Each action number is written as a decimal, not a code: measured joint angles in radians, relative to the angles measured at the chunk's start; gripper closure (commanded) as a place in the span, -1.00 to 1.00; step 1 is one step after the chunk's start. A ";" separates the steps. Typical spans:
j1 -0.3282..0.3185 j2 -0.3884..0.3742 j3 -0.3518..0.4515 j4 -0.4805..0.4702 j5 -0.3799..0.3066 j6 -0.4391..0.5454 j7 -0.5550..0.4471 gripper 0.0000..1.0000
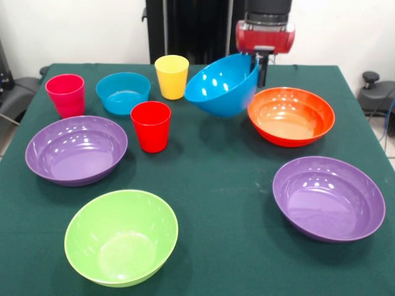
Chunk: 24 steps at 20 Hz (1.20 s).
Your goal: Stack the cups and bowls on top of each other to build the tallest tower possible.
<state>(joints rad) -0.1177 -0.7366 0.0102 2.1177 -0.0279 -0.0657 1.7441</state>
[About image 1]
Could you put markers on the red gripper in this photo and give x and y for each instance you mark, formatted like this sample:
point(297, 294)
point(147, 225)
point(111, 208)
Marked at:
point(265, 38)

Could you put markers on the large blue plastic bowl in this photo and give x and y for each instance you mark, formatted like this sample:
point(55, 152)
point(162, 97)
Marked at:
point(222, 89)

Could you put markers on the orange plastic bowl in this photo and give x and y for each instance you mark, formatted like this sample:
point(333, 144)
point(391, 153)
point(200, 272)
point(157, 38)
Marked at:
point(290, 120)

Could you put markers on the yellow plastic cup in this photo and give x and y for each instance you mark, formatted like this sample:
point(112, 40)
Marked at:
point(169, 78)

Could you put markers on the dark green tablecloth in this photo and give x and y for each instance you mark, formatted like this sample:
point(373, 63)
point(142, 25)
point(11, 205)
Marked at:
point(216, 175)

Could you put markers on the red plastic cup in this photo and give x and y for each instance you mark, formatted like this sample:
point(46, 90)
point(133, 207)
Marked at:
point(151, 132)

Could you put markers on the small teal plastic bowl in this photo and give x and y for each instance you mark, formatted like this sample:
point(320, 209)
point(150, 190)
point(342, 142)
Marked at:
point(123, 103)

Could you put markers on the purple plastic bowl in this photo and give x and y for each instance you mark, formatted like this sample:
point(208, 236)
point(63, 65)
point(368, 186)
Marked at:
point(328, 203)
point(77, 154)

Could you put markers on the pink plastic cup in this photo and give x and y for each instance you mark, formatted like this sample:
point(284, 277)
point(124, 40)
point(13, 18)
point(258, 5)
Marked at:
point(66, 98)

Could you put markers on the green plastic bowl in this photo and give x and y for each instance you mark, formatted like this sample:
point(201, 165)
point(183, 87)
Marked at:
point(120, 243)

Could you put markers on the grey equipment base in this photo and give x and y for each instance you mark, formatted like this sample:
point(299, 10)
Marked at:
point(18, 92)

